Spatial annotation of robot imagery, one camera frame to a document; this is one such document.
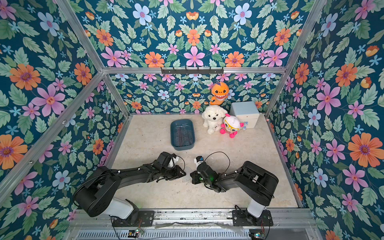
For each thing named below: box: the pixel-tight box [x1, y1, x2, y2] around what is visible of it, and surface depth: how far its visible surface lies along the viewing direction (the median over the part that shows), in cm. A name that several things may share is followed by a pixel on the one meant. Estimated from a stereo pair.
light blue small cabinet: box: [230, 101, 260, 131], surface depth 104 cm
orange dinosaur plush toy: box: [210, 81, 230, 106], surface depth 99 cm
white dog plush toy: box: [201, 105, 228, 135], surface depth 100 cm
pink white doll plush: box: [220, 113, 248, 139], surface depth 98 cm
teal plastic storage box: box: [170, 119, 196, 151], surface depth 106 cm
